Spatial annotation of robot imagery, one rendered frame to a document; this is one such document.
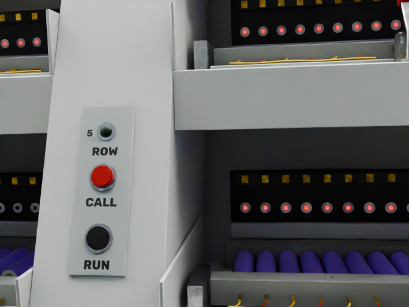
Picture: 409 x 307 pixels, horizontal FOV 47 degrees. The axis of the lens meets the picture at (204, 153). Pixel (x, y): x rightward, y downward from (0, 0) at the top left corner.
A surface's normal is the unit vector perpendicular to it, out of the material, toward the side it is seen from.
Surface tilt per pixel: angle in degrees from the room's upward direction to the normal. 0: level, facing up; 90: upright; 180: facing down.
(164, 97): 90
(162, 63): 90
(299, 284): 110
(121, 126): 90
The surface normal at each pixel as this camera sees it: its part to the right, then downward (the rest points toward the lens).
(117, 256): -0.13, -0.25
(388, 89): -0.13, 0.10
